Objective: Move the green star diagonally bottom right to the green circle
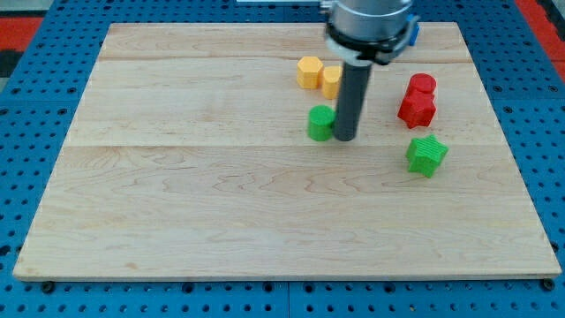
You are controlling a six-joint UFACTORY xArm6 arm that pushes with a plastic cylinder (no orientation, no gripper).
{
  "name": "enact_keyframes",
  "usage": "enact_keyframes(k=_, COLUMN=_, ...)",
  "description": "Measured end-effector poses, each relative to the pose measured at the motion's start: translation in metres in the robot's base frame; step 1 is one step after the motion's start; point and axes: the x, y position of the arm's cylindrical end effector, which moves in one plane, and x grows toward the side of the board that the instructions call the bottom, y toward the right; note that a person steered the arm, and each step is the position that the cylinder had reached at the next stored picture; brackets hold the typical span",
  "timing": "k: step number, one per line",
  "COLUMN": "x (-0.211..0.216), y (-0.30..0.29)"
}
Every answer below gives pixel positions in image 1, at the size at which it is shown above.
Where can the yellow hexagon block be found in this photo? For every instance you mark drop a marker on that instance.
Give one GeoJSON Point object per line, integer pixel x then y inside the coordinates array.
{"type": "Point", "coordinates": [309, 70]}

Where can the wooden board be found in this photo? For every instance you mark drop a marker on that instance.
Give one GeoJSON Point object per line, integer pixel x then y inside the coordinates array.
{"type": "Point", "coordinates": [188, 160]}

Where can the green star block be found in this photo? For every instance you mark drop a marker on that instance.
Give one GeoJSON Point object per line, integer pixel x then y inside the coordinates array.
{"type": "Point", "coordinates": [425, 155]}

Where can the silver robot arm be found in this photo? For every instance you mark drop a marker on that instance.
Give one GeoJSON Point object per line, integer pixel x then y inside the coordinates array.
{"type": "Point", "coordinates": [364, 33]}

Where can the yellow cylinder block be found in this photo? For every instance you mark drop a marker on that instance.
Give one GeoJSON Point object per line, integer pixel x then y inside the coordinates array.
{"type": "Point", "coordinates": [331, 79]}

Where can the red cylinder block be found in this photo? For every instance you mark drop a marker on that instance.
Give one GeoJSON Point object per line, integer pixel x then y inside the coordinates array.
{"type": "Point", "coordinates": [421, 82]}

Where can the blue block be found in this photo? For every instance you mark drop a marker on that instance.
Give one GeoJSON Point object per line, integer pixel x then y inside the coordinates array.
{"type": "Point", "coordinates": [415, 31]}

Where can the green cylinder block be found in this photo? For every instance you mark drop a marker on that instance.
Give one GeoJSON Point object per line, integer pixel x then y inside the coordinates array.
{"type": "Point", "coordinates": [320, 123]}

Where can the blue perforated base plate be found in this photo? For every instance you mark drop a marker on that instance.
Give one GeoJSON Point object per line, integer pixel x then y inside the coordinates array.
{"type": "Point", "coordinates": [43, 91]}

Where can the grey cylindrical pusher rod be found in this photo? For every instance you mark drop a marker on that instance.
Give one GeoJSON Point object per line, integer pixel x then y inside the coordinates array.
{"type": "Point", "coordinates": [350, 100]}

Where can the red star block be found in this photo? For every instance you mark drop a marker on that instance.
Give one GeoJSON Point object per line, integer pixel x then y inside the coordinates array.
{"type": "Point", "coordinates": [417, 109]}

